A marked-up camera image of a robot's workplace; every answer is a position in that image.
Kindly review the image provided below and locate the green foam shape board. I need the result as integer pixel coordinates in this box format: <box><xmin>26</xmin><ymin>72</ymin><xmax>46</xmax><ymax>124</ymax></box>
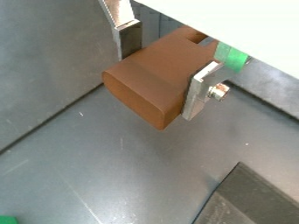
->
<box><xmin>0</xmin><ymin>215</ymin><xmax>19</xmax><ymax>224</ymax></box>

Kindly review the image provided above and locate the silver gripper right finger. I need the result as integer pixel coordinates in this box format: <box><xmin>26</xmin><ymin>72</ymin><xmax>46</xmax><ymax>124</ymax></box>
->
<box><xmin>182</xmin><ymin>42</ymin><xmax>250</xmax><ymax>121</ymax></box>

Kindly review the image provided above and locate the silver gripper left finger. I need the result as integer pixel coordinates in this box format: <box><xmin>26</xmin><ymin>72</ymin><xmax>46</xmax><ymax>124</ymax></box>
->
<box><xmin>98</xmin><ymin>0</ymin><xmax>143</xmax><ymax>60</ymax></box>

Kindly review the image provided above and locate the black curved fixture stand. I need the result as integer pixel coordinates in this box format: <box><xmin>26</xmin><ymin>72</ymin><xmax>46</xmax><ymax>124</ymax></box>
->
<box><xmin>193</xmin><ymin>162</ymin><xmax>299</xmax><ymax>224</ymax></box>

